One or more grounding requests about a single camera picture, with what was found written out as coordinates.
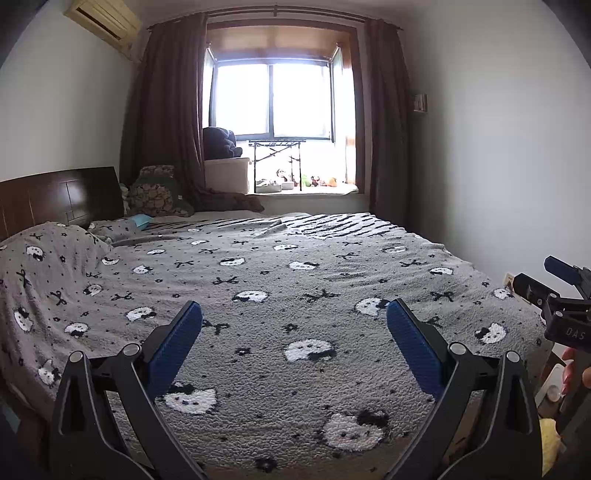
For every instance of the grey printed pillow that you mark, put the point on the grey printed pillow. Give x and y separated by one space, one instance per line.
115 228

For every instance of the beige wall air conditioner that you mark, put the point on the beige wall air conditioner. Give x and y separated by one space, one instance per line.
106 18

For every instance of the dark blue bundled cloth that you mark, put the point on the dark blue bundled cloth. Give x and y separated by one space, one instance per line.
219 143

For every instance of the window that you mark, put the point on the window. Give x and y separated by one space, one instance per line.
295 97

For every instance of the monkey plush toy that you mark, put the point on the monkey plush toy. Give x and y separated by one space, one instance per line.
280 175

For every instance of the curtain rod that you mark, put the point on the curtain rod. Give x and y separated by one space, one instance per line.
277 9

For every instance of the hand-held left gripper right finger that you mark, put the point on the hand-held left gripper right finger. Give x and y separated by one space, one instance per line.
413 350

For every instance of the dark patterned pillow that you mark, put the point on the dark patterned pillow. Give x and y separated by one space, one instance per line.
157 194

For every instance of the yellow fluffy cloth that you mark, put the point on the yellow fluffy cloth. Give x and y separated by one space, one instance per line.
549 443

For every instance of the small light blue item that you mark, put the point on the small light blue item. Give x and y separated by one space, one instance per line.
141 221

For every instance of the white tray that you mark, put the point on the white tray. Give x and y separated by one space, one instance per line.
272 187

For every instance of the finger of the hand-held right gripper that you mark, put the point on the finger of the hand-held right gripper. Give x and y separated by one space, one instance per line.
531 286
561 270

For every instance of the grey cat-print fleece blanket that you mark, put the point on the grey cat-print fleece blanket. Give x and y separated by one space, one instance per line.
277 277

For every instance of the dark wooden headboard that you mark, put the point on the dark wooden headboard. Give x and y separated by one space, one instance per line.
55 198

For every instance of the black folding rack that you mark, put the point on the black folding rack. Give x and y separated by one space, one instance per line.
277 144

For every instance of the black and white striped sheet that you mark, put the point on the black and white striped sheet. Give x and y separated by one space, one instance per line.
346 226

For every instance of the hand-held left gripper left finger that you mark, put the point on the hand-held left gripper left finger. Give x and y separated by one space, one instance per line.
178 350

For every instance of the small green toy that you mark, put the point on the small green toy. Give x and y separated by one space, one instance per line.
305 180

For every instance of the small orange toy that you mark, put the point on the small orange toy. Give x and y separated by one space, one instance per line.
334 181

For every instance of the white wall socket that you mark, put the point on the white wall socket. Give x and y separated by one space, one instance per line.
509 279

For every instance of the person's right hand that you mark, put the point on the person's right hand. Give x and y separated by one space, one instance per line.
569 369

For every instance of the brown curtain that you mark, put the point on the brown curtain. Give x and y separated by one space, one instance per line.
388 138
171 115

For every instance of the white storage box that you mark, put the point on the white storage box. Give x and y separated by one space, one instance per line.
226 175

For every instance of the dark brown cloth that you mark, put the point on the dark brown cloth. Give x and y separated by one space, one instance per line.
231 201

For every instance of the small wall shelf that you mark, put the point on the small wall shelf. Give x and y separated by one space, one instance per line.
420 102

